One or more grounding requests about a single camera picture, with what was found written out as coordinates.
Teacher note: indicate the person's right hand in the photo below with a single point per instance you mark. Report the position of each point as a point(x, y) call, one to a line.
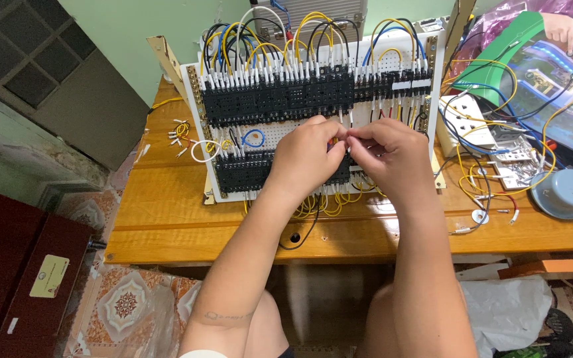
point(391, 151)

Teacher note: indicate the person's left hand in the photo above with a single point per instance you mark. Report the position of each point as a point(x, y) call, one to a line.
point(302, 159)

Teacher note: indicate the person's right fingers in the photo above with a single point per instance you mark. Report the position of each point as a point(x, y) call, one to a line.
point(363, 144)

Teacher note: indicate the white perforated wiring board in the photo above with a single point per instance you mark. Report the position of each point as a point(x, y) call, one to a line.
point(316, 124)

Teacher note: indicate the long row of black relay sockets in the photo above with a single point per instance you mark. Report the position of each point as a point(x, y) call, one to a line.
point(291, 97)

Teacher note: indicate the white power strip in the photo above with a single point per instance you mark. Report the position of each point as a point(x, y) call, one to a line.
point(463, 124)

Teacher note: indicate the short row of black relay sockets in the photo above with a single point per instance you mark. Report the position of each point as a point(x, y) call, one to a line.
point(246, 169)

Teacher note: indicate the small round white disc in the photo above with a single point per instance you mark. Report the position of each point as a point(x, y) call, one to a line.
point(479, 216)

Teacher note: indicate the silver metal case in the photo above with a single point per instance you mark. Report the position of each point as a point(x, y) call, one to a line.
point(311, 12)

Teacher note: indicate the wooden board support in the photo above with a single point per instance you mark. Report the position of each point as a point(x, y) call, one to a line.
point(169, 62)
point(458, 30)

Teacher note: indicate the clear plastic parts box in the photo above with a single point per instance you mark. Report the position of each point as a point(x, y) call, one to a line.
point(515, 166)

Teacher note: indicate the person's legs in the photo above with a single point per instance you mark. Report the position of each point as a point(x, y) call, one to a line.
point(326, 323)

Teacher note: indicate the glossy printed poster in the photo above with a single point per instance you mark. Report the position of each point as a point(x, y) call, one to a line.
point(545, 69)

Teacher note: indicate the wooden table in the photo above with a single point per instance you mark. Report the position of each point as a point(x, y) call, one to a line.
point(177, 209)

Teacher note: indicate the white plastic bag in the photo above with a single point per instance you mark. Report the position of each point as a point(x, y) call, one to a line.
point(508, 311)

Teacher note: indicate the orange cardboard box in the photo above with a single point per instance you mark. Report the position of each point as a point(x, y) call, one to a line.
point(550, 267)

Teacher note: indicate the dark red cabinet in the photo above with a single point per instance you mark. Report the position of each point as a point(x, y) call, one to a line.
point(15, 278)

